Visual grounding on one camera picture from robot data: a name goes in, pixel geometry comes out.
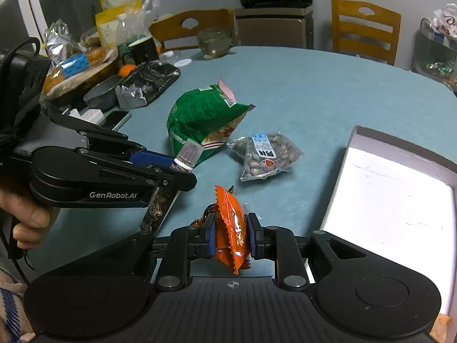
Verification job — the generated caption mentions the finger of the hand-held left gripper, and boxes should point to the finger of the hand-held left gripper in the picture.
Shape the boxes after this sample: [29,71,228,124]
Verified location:
[47,112,176,168]
[73,149,198,192]

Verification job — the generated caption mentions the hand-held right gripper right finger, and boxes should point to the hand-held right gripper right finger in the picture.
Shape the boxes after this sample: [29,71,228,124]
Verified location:
[247,212,379,290]

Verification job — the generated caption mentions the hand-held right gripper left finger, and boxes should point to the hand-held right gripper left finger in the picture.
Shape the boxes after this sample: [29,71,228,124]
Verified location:
[84,215,218,291]

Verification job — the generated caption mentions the orange candy wrapper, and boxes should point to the orange candy wrapper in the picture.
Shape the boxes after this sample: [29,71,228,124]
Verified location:
[213,185,252,276]

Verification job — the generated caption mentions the small bottle with dark label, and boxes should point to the small bottle with dark label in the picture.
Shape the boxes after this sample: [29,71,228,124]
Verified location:
[140,140,205,237]

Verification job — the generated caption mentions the green snack bag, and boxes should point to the green snack bag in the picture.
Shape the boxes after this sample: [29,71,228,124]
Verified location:
[166,79,257,167]

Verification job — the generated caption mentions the clear bag of nuts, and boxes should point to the clear bag of nuts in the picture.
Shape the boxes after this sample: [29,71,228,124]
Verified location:
[227,132,305,183]

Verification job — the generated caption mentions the grey box with white inside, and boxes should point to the grey box with white inside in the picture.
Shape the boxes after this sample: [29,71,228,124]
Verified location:
[319,125,457,326]

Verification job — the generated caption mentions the white plastic bag of snacks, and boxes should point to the white plastic bag of snacks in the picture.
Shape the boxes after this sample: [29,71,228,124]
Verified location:
[430,3,457,40]

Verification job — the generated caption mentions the person's left hand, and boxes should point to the person's left hand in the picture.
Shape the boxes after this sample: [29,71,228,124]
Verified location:
[0,189,60,250]

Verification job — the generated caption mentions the dark red candy wrapper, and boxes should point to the dark red candy wrapper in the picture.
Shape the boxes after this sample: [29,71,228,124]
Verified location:
[193,203,217,227]

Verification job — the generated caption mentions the black smartphone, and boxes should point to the black smartphone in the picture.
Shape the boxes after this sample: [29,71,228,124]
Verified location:
[102,110,132,131]

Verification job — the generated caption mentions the black foil bag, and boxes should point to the black foil bag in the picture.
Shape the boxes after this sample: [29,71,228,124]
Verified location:
[115,62,181,109]

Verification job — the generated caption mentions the blue-grey ceramic bowl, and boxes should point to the blue-grey ceramic bowl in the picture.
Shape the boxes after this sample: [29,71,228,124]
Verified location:
[83,76,124,109]

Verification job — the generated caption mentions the brown wooden tray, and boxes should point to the brown wooden tray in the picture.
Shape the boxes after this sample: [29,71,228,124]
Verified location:
[41,55,120,102]

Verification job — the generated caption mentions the black paper cup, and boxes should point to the black paper cup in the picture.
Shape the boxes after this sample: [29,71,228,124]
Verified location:
[128,37,159,65]

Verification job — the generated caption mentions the bagged bread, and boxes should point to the bagged bread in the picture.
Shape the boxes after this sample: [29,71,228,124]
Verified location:
[43,48,118,91]

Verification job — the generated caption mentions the plastic water bottle green label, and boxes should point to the plastic water bottle green label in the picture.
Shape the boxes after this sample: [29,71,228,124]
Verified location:
[115,13,134,65]

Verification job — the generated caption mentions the glass tea cup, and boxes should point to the glass tea cup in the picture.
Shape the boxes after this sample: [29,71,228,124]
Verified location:
[197,28,238,59]

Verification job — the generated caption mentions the silver foil bag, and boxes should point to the silver foil bag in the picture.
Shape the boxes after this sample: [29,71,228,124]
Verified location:
[43,21,72,65]

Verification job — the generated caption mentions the clear plastic shopping bag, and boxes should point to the clear plastic shopping bag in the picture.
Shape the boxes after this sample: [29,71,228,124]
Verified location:
[121,0,161,43]

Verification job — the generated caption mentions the wooden chair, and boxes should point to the wooden chair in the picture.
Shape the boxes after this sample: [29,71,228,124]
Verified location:
[149,8,236,54]
[331,0,402,67]

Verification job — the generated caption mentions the grey-brown cabinet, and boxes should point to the grey-brown cabinet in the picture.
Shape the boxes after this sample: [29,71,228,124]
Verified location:
[234,6,315,49]

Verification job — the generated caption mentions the green candy bags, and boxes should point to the green candy bags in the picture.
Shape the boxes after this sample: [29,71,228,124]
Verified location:
[425,61,457,79]

